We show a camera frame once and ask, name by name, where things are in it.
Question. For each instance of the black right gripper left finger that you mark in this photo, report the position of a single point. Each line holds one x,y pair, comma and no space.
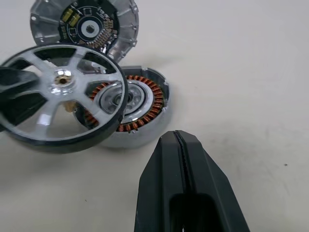
159,183

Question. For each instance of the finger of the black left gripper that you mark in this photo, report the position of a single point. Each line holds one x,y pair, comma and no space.
17,110
14,78

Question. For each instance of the silver motor lid circuit board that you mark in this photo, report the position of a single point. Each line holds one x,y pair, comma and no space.
88,26

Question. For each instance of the silver spoked rotor black rim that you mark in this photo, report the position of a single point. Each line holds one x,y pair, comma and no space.
60,81

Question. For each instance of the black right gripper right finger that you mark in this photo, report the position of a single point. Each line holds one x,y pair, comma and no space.
207,169

